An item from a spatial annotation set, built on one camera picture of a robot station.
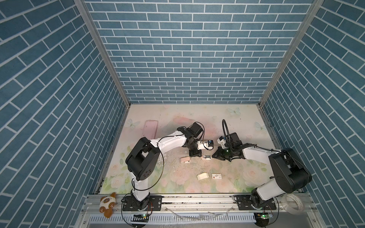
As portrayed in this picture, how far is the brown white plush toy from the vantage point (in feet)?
2.34

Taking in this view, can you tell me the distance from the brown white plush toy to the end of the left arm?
47 cm

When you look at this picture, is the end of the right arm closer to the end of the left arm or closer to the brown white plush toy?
the end of the left arm

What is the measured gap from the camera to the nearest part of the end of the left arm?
67cm
